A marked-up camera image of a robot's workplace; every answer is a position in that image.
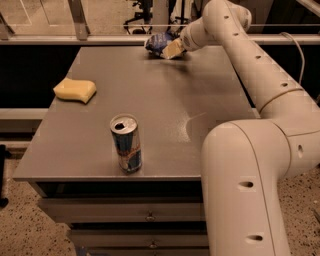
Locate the middle cabinet drawer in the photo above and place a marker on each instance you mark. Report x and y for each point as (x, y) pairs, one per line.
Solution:
(149, 239)

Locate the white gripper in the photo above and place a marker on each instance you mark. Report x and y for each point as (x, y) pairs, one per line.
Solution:
(188, 40)

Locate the top cabinet drawer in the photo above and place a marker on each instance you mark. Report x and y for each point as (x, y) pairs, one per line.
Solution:
(112, 210)

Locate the yellow sponge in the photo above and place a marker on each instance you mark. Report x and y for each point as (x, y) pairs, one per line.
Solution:
(79, 90)

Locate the black object at left edge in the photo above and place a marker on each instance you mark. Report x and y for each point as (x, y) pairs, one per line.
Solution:
(4, 154)

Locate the black office chair base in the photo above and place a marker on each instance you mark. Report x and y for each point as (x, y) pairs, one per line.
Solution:
(140, 23)

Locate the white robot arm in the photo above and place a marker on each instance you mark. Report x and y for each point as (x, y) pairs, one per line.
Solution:
(242, 161)

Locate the metal window railing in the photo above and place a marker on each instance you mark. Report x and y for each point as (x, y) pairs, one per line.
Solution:
(274, 22)

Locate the redbull can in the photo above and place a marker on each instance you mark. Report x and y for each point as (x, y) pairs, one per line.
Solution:
(125, 133)

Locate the blue chip bag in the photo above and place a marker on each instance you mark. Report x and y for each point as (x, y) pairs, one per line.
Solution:
(157, 42)

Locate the cabinet drawer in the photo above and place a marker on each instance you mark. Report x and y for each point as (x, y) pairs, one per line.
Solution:
(149, 239)
(112, 210)

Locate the grey drawer cabinet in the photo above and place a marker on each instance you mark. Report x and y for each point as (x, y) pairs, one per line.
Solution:
(122, 171)

